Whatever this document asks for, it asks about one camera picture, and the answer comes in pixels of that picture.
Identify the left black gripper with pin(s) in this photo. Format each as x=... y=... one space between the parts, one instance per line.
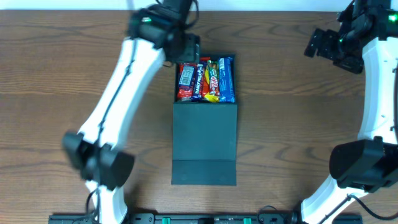
x=190 y=50

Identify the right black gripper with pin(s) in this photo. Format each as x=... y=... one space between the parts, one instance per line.
x=319 y=43

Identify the small blue candy box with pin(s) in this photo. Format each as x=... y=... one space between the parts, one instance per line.
x=187 y=73

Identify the green red KitKat bar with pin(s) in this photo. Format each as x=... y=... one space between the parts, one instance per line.
x=213 y=78

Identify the red Hacks candy bag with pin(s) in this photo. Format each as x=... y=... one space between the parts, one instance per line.
x=185 y=95

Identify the blue Dairy Milk bar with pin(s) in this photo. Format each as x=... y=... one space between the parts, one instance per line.
x=198 y=84

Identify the blue Oreo wrapper pack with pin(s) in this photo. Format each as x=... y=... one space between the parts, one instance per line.
x=226 y=85

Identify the yellow Hacks candy bag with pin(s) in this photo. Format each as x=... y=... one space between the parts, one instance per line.
x=206 y=91

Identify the dark green box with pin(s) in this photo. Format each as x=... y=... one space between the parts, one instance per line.
x=204 y=141

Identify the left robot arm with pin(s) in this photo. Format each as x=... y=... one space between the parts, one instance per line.
x=155 y=35

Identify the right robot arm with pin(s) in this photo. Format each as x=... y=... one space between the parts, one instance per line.
x=366 y=42

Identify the black mounting rail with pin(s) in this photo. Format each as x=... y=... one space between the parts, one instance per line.
x=149 y=218

